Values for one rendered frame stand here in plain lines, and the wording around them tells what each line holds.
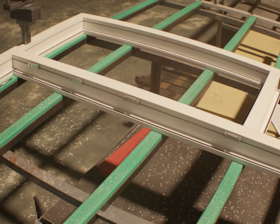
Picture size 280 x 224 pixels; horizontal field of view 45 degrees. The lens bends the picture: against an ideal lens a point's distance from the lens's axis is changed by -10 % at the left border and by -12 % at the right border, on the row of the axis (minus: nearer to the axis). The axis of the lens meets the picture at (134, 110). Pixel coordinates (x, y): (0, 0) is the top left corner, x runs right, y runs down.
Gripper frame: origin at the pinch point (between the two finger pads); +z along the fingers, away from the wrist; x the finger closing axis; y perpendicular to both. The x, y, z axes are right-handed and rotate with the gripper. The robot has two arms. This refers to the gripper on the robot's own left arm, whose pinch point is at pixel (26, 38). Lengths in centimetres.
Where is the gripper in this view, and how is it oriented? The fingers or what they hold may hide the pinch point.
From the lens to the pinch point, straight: 136.9
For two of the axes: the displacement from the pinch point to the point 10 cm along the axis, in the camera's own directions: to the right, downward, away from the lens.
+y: 5.2, -4.7, 7.2
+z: -0.4, 8.2, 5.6
